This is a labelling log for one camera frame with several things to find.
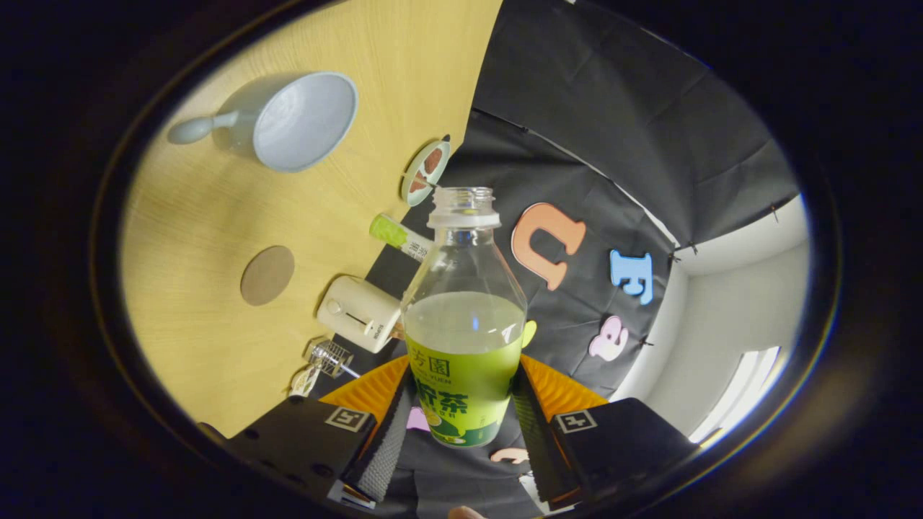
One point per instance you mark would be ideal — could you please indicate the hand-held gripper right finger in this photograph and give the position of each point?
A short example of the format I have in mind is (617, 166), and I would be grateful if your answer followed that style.
(537, 440)

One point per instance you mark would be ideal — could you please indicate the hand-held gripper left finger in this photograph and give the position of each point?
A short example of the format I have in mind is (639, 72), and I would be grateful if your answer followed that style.
(386, 443)

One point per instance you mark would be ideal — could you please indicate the juice bottle with green label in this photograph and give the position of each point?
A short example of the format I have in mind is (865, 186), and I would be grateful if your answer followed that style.
(465, 324)

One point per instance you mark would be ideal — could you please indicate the round brown coaster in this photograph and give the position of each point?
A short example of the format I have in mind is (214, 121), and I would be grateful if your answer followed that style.
(267, 275)

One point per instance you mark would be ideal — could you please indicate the slim bottle with green label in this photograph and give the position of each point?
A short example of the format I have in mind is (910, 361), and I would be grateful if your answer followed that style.
(393, 232)

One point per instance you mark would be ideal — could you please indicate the purple straw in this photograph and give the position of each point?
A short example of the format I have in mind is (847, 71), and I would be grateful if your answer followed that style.
(350, 371)

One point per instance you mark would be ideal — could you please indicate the bread slice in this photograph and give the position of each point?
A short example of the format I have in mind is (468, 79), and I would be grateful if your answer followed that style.
(397, 333)

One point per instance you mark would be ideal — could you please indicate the white toaster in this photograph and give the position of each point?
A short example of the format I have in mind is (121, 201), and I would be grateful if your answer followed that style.
(357, 313)

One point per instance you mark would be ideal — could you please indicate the ceiling light panel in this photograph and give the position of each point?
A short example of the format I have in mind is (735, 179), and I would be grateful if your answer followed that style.
(743, 389)

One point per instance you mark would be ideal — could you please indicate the pale green plate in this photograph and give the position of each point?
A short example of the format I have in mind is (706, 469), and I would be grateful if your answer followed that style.
(408, 193)

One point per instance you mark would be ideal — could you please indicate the brown food piece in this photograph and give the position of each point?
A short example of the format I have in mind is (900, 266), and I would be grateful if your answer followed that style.
(433, 161)
(419, 184)

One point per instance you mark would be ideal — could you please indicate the wooden table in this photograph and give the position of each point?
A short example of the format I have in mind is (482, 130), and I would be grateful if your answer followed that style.
(216, 216)

